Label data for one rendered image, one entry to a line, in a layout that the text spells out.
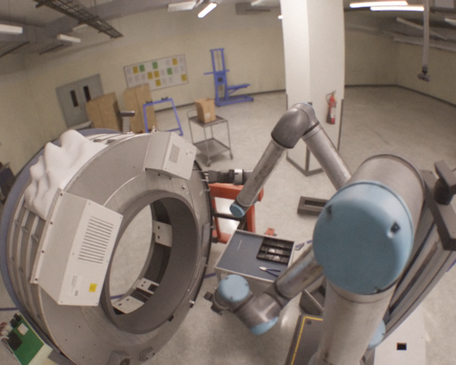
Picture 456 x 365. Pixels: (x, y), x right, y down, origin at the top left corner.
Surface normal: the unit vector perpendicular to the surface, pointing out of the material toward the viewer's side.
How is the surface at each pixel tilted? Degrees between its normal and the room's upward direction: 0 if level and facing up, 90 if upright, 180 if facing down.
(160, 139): 47
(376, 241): 83
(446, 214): 0
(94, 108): 90
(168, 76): 90
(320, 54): 90
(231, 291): 20
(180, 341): 0
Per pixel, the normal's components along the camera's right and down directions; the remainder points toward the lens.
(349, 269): -0.74, 0.31
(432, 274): -0.38, 0.52
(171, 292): -0.14, -0.78
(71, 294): 0.92, 0.12
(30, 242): 0.64, -0.06
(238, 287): 0.13, -0.69
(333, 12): 0.29, 0.48
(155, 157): -0.35, -0.18
